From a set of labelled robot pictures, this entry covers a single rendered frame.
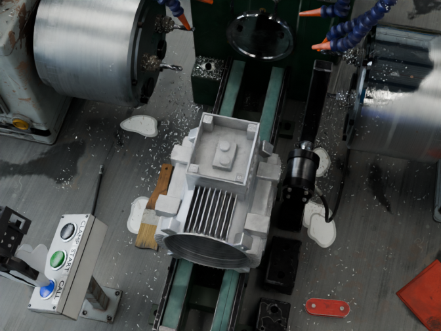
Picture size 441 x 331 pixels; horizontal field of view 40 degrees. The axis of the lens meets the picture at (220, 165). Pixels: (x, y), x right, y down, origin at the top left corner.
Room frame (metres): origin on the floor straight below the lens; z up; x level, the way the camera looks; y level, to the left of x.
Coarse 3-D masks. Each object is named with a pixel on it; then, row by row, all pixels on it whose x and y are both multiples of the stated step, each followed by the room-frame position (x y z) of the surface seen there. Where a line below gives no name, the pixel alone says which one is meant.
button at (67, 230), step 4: (68, 224) 0.39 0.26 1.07; (72, 224) 0.39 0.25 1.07; (64, 228) 0.38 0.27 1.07; (68, 228) 0.38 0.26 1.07; (72, 228) 0.38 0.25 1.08; (60, 232) 0.38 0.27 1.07; (64, 232) 0.37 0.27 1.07; (68, 232) 0.37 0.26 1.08; (72, 232) 0.37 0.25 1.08; (60, 236) 0.37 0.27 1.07; (64, 236) 0.37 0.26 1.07; (68, 236) 0.37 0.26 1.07
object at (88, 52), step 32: (64, 0) 0.80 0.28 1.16; (96, 0) 0.80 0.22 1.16; (128, 0) 0.79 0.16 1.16; (64, 32) 0.74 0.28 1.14; (96, 32) 0.73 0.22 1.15; (128, 32) 0.73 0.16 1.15; (160, 32) 0.81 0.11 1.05; (64, 64) 0.70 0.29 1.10; (96, 64) 0.69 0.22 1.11; (128, 64) 0.68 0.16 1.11; (96, 96) 0.68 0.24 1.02; (128, 96) 0.66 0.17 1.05
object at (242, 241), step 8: (192, 136) 0.54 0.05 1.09; (264, 144) 0.51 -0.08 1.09; (264, 152) 0.50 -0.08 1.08; (168, 224) 0.37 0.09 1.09; (176, 224) 0.38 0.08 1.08; (168, 232) 0.37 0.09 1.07; (176, 232) 0.36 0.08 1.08; (240, 240) 0.34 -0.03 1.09; (248, 240) 0.34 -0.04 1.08; (240, 248) 0.33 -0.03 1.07; (248, 248) 0.33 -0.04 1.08; (176, 256) 0.36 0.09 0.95; (240, 272) 0.33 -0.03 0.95; (248, 272) 0.33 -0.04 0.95
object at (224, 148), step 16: (208, 128) 0.53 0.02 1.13; (224, 128) 0.54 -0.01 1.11; (240, 128) 0.53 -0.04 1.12; (256, 128) 0.52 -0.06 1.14; (208, 144) 0.51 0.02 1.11; (224, 144) 0.49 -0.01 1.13; (240, 144) 0.50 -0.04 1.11; (256, 144) 0.50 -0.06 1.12; (192, 160) 0.47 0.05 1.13; (208, 160) 0.48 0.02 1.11; (224, 160) 0.46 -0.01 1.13; (240, 160) 0.47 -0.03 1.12; (256, 160) 0.49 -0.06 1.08; (192, 176) 0.44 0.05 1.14; (208, 176) 0.43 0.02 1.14; (224, 176) 0.44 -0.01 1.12; (224, 192) 0.42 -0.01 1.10; (240, 192) 0.41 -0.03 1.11
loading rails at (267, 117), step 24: (240, 72) 0.80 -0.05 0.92; (288, 72) 0.78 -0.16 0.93; (240, 96) 0.77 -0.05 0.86; (264, 120) 0.67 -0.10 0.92; (288, 120) 0.73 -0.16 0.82; (192, 264) 0.36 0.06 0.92; (264, 264) 0.39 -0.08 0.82; (168, 288) 0.31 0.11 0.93; (192, 288) 0.33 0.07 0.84; (240, 288) 0.31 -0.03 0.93; (168, 312) 0.27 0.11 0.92; (216, 312) 0.27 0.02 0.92; (240, 312) 0.29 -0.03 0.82
